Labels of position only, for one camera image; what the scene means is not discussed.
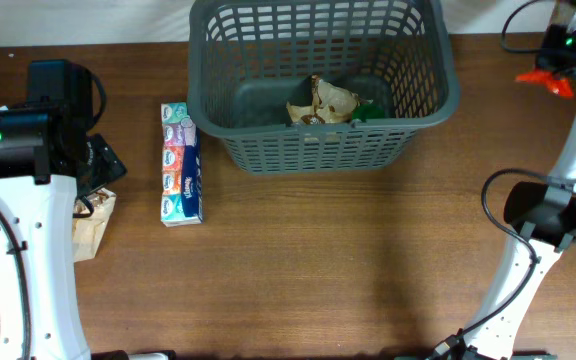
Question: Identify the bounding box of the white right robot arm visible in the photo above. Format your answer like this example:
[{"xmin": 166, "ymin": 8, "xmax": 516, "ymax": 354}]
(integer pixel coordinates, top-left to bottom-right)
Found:
[{"xmin": 429, "ymin": 1, "xmax": 576, "ymax": 359}]

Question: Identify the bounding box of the beige snack bag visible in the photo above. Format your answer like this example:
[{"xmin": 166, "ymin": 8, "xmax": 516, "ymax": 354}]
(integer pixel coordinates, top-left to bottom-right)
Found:
[
  {"xmin": 72, "ymin": 188, "xmax": 117, "ymax": 262},
  {"xmin": 286, "ymin": 75, "xmax": 361, "ymax": 125}
]

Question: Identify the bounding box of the Kleenex tissue multipack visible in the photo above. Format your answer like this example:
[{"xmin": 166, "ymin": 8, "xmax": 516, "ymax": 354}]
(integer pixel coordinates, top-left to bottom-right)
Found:
[{"xmin": 160, "ymin": 102, "xmax": 203, "ymax": 227}]

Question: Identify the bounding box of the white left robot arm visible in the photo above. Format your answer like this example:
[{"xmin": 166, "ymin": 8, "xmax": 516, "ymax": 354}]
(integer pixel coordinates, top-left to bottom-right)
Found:
[{"xmin": 0, "ymin": 60, "xmax": 127, "ymax": 359}]

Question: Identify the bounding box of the grey plastic mesh basket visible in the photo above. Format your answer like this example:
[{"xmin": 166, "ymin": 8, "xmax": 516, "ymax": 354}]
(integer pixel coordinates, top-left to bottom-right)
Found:
[{"xmin": 188, "ymin": 0, "xmax": 460, "ymax": 174}]

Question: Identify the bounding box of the green lid jar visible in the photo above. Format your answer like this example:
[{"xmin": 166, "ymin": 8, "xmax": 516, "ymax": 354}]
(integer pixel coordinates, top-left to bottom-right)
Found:
[{"xmin": 352, "ymin": 103, "xmax": 385, "ymax": 122}]

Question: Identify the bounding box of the red orange pasta packet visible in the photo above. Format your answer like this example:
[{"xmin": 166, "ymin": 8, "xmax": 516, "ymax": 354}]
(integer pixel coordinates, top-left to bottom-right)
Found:
[{"xmin": 515, "ymin": 69, "xmax": 574, "ymax": 99}]

